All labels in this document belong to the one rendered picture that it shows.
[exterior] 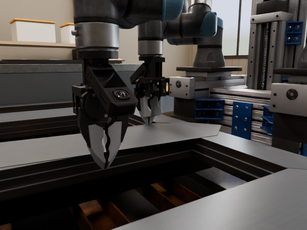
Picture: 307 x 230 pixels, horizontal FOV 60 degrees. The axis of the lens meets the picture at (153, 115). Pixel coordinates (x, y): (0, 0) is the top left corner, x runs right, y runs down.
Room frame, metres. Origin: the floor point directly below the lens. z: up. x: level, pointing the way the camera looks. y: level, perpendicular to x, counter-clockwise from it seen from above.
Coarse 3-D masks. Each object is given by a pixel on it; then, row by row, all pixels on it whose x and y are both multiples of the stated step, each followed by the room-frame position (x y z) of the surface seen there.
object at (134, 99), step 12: (96, 72) 0.43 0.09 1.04; (108, 72) 0.45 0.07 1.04; (96, 84) 0.41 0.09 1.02; (108, 84) 0.41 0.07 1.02; (120, 84) 0.42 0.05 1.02; (108, 96) 0.38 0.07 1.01; (120, 96) 0.39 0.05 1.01; (132, 96) 0.40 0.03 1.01; (108, 108) 0.38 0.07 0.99; (120, 108) 0.38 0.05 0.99; (132, 108) 0.39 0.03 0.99
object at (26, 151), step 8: (16, 144) 0.60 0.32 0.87; (24, 144) 0.60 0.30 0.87; (32, 144) 0.60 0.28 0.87; (40, 144) 0.60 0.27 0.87; (48, 144) 0.60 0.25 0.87; (16, 152) 0.54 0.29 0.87; (24, 152) 0.54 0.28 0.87; (32, 152) 0.54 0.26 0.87; (40, 152) 0.54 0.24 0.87; (48, 152) 0.54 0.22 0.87; (16, 160) 0.50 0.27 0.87; (24, 160) 0.50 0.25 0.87; (32, 160) 0.50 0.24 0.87; (40, 160) 0.50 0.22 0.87; (48, 160) 0.50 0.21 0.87
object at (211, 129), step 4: (188, 124) 0.81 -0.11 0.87; (192, 124) 0.81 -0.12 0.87; (196, 124) 0.81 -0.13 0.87; (200, 124) 0.81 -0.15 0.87; (204, 124) 0.81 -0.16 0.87; (200, 128) 0.75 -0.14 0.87; (204, 128) 0.75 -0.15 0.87; (208, 128) 0.75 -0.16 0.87; (212, 128) 0.75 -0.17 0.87; (216, 128) 0.75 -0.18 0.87; (212, 132) 0.71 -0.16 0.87; (216, 132) 0.71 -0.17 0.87
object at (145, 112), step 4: (140, 100) 0.80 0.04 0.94; (144, 100) 0.80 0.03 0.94; (140, 104) 0.80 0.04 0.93; (144, 104) 0.80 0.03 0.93; (144, 108) 0.80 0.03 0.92; (148, 108) 0.78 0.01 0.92; (140, 112) 0.81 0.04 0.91; (144, 112) 0.80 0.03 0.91; (148, 112) 0.78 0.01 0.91; (144, 116) 0.80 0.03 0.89; (148, 116) 0.78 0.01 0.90; (144, 120) 0.81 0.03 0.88
